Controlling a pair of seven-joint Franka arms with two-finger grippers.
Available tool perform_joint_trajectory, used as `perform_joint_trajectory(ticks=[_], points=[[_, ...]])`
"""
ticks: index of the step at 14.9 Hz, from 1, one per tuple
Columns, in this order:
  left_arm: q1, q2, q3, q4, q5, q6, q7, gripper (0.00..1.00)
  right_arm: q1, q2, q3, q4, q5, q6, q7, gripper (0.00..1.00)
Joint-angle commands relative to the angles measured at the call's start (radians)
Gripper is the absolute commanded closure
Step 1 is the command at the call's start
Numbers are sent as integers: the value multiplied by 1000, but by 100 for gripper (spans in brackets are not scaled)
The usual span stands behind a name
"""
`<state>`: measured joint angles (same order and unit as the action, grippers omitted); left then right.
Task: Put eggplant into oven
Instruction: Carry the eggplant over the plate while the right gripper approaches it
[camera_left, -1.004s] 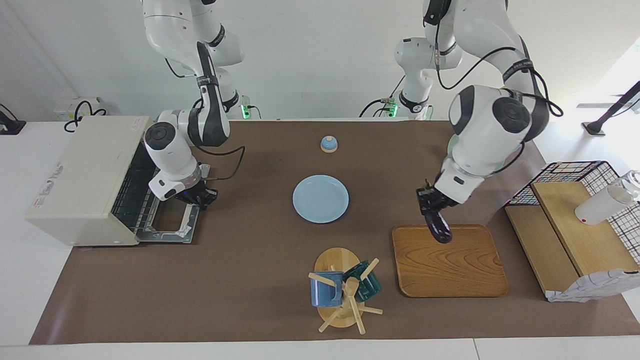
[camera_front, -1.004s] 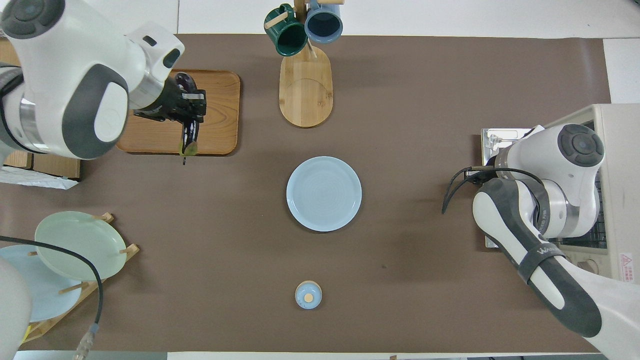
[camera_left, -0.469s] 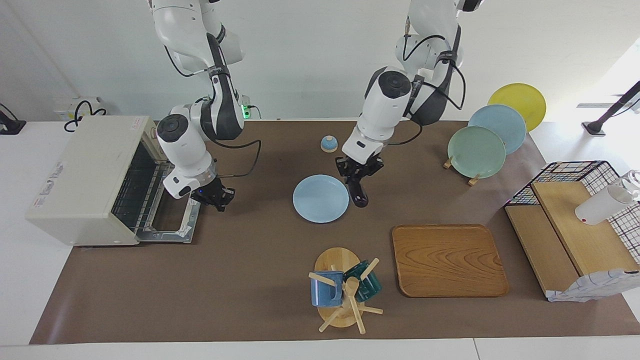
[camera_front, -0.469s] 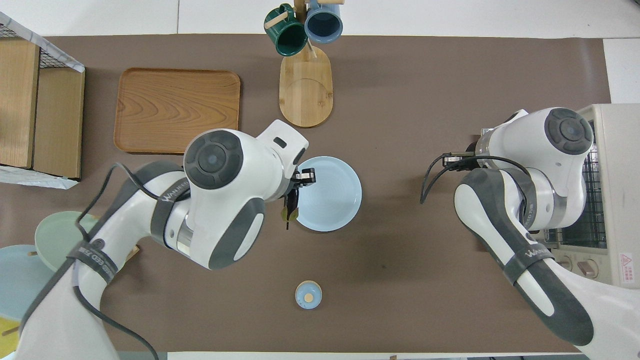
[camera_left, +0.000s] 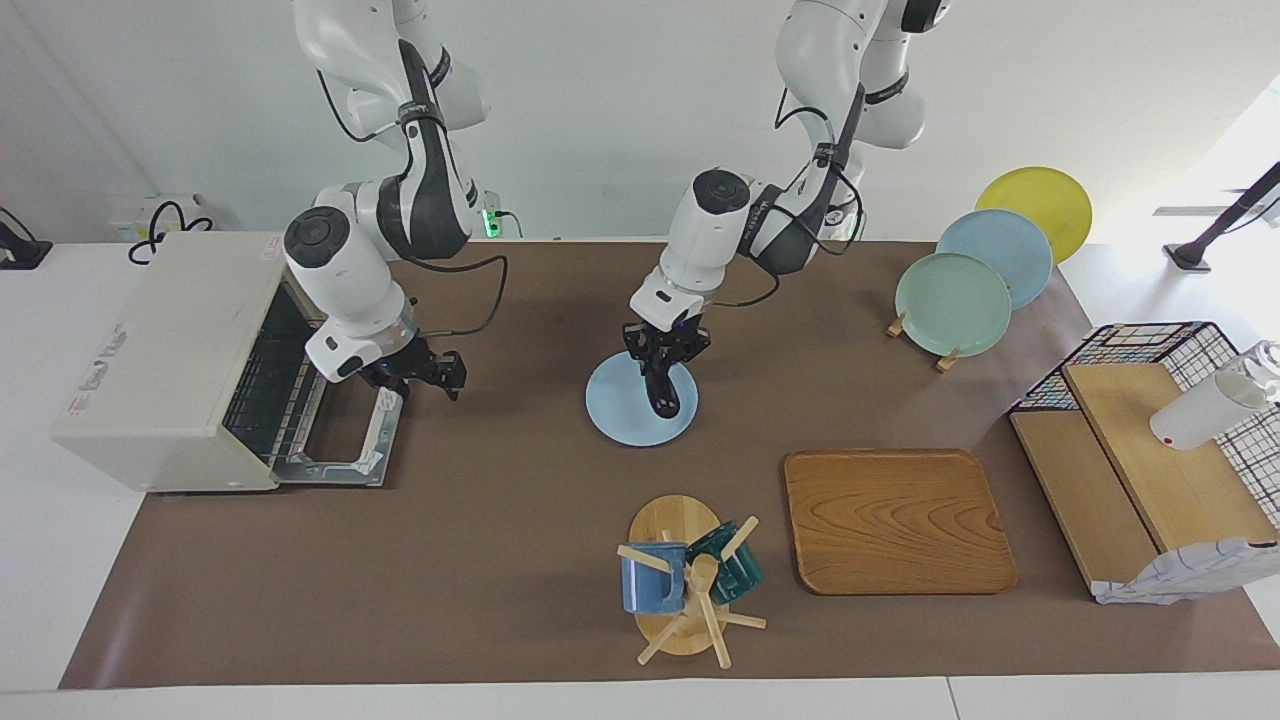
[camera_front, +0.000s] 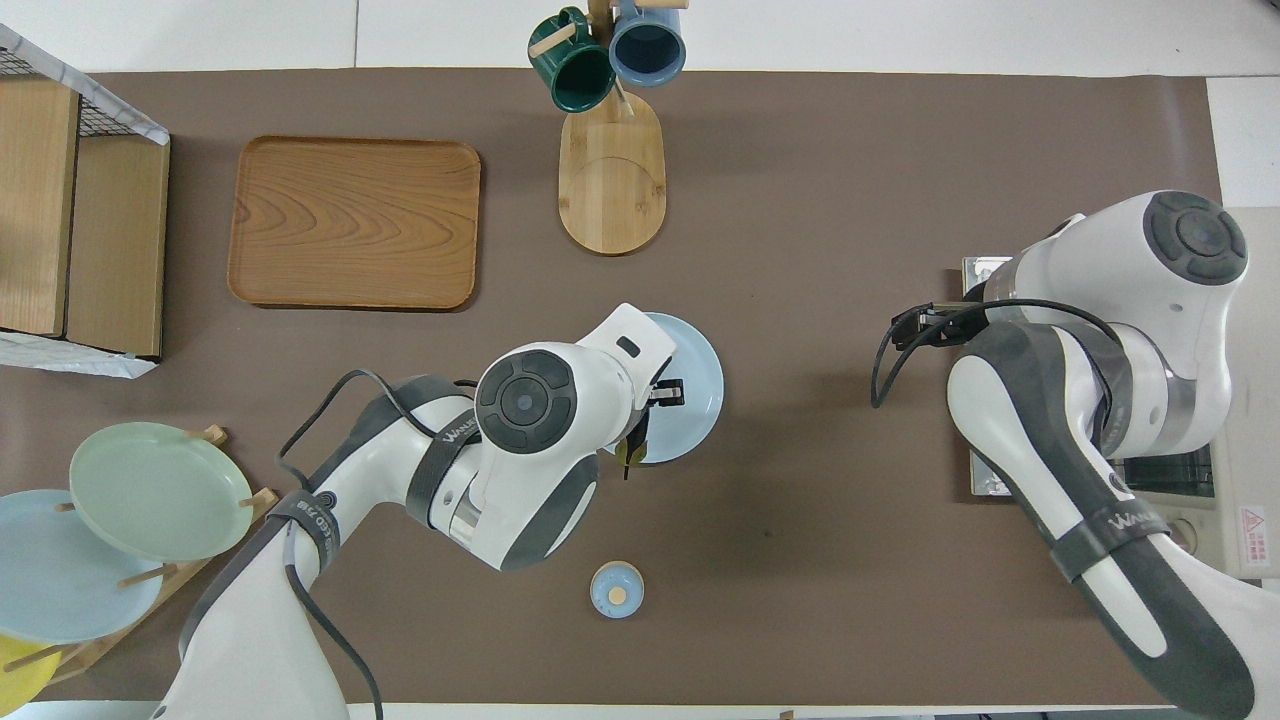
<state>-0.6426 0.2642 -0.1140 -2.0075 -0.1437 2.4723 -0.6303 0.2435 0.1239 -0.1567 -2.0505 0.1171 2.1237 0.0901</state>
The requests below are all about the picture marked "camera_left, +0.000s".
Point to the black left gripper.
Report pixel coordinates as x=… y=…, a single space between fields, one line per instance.
x=665 y=338

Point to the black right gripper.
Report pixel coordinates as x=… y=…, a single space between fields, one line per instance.
x=410 y=365

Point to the dark purple eggplant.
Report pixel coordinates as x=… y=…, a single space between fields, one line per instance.
x=664 y=400

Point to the light blue round plate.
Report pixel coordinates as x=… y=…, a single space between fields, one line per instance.
x=620 y=410

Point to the glass toaster oven door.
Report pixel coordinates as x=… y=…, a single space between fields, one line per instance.
x=340 y=472

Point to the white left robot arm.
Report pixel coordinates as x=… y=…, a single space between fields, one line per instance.
x=700 y=240

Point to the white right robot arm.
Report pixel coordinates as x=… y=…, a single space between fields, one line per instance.
x=345 y=270

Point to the cream toaster oven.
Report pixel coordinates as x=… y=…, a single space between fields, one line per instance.
x=150 y=370

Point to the wooden mug tree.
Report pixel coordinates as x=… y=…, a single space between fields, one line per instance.
x=672 y=520

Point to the brown table mat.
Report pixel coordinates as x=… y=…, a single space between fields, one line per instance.
x=480 y=550

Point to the dark green mug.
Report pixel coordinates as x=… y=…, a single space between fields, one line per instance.
x=735 y=575

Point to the blue ceramic mug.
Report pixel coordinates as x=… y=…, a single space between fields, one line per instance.
x=650 y=585

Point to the wooden serving tray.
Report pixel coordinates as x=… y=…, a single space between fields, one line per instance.
x=890 y=520

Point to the wooden plate rack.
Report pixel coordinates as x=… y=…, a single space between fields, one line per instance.
x=947 y=360

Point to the mint green plate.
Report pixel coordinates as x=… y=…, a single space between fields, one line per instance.
x=950 y=305

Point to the white power strip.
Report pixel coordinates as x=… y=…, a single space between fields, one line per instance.
x=130 y=212

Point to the pale blue racked plate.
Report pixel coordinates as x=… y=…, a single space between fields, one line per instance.
x=1010 y=245

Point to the yellow plate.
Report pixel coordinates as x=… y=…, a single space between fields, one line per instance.
x=1050 y=200

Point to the wooden step shelf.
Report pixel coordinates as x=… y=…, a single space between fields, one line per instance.
x=1150 y=460

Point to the white patterned cloth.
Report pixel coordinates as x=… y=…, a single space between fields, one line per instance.
x=1170 y=575

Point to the black angled stand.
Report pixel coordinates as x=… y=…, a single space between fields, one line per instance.
x=1225 y=225

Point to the black clamp mount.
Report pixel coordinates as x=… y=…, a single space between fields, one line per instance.
x=20 y=250

